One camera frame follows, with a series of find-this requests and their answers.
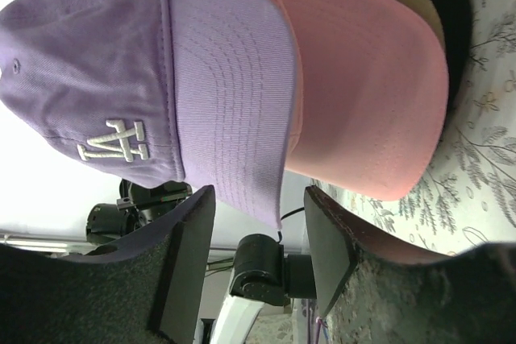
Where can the black MLB cap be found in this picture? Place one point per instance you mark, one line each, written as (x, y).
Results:
(456, 18)

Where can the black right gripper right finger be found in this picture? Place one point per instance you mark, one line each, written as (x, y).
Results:
(385, 290)

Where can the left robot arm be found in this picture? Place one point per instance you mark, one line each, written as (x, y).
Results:
(261, 272)

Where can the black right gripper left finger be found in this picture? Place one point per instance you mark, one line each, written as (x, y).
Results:
(145, 287)

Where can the purple cap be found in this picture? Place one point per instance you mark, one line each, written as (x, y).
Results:
(96, 79)

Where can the aluminium mounting rail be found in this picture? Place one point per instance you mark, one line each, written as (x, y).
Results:
(54, 245)

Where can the pink cap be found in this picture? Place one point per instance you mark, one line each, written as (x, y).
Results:
(352, 92)

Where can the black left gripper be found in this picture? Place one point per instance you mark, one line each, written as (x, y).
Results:
(136, 207)

